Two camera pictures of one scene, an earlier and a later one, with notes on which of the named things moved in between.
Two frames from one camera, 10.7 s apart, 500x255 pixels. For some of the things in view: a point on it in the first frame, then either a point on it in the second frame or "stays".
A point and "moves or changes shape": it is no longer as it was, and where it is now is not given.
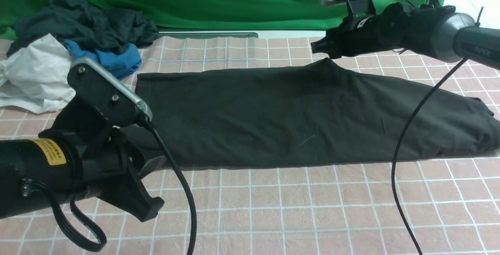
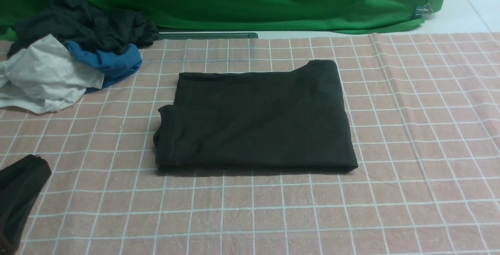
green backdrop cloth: x=182 y=2 stays
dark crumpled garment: x=111 y=30 stays
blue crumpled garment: x=121 y=62 stays
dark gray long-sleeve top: x=321 y=112 moves or changes shape
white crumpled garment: x=36 y=79 stays
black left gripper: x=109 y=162 to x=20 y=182
